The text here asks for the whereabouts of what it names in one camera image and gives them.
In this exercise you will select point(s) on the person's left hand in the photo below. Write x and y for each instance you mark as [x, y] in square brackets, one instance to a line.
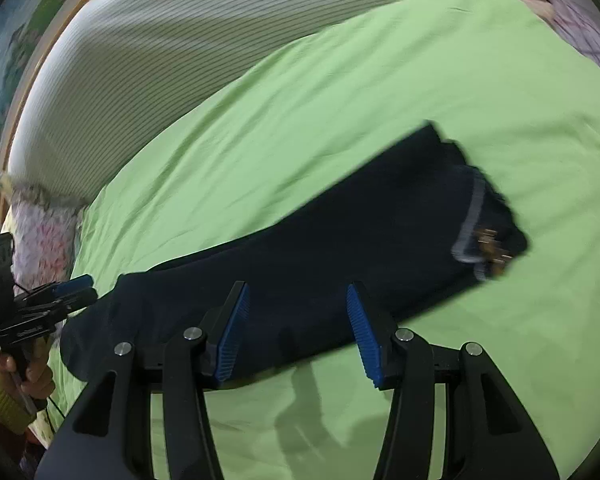
[32, 367]

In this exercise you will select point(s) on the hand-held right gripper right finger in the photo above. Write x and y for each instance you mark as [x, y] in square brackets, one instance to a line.
[362, 332]

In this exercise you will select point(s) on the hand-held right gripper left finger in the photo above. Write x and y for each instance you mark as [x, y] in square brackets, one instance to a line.
[232, 332]

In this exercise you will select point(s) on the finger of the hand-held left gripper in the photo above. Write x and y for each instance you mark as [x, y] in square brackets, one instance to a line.
[75, 281]
[80, 296]

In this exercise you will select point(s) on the dark navy pants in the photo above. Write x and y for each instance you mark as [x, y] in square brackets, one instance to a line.
[300, 255]

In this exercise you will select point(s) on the green bed sheet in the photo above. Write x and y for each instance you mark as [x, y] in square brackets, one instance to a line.
[330, 160]

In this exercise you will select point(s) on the person's left forearm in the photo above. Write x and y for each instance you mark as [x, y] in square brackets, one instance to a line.
[5, 402]

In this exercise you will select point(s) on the white ribbed headboard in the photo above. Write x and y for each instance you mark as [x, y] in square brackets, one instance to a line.
[190, 55]

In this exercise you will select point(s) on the pink floral pillow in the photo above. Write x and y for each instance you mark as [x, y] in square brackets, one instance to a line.
[45, 232]

